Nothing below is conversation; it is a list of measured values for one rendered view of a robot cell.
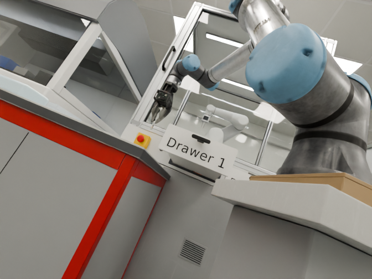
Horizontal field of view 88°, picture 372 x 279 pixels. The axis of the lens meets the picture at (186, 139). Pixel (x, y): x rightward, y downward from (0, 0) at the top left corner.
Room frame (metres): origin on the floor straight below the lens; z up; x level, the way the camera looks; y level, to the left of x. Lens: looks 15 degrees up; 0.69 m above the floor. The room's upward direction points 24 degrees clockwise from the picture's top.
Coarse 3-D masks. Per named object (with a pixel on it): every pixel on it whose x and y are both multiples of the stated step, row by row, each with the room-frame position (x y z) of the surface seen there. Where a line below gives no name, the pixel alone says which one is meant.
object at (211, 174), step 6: (174, 156) 0.86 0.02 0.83; (174, 162) 1.05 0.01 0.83; (180, 162) 0.96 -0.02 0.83; (186, 162) 0.88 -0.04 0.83; (192, 168) 0.99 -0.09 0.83; (198, 168) 0.90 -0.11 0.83; (204, 168) 0.83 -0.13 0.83; (204, 174) 1.01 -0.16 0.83; (210, 174) 0.92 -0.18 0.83; (216, 174) 0.85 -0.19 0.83
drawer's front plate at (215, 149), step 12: (168, 132) 0.74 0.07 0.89; (180, 132) 0.73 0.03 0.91; (192, 132) 0.72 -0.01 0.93; (168, 144) 0.73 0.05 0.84; (192, 144) 0.72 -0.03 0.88; (204, 144) 0.71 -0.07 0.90; (216, 144) 0.71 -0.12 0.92; (180, 156) 0.72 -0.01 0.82; (192, 156) 0.72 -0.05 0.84; (204, 156) 0.71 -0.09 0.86; (216, 156) 0.70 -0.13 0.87; (228, 156) 0.70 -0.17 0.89; (216, 168) 0.70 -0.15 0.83; (228, 168) 0.69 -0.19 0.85
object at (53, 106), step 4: (48, 104) 0.75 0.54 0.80; (52, 104) 0.74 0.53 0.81; (56, 104) 0.73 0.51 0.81; (52, 108) 0.73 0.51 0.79; (56, 108) 0.73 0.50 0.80; (60, 108) 0.75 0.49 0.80; (60, 112) 0.75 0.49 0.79; (64, 112) 0.77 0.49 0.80; (68, 112) 0.78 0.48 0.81; (72, 116) 0.80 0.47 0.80; (80, 120) 0.84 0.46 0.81
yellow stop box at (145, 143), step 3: (138, 132) 1.06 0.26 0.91; (138, 135) 1.06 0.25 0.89; (144, 135) 1.05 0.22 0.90; (144, 138) 1.05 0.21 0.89; (147, 138) 1.05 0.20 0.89; (150, 138) 1.07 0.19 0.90; (135, 141) 1.06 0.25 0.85; (144, 141) 1.05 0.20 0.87; (147, 141) 1.05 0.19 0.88; (138, 144) 1.06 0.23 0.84; (141, 144) 1.05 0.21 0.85; (144, 144) 1.05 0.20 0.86; (147, 144) 1.08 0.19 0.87; (144, 147) 1.06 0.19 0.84
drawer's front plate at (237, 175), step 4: (232, 168) 1.00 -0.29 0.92; (232, 172) 1.00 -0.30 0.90; (236, 172) 1.00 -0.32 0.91; (240, 172) 1.00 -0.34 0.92; (244, 172) 0.99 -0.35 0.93; (228, 176) 1.00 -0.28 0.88; (232, 176) 1.00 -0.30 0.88; (236, 176) 1.00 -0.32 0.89; (240, 176) 0.99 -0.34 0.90; (244, 176) 0.99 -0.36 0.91; (248, 176) 0.99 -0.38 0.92
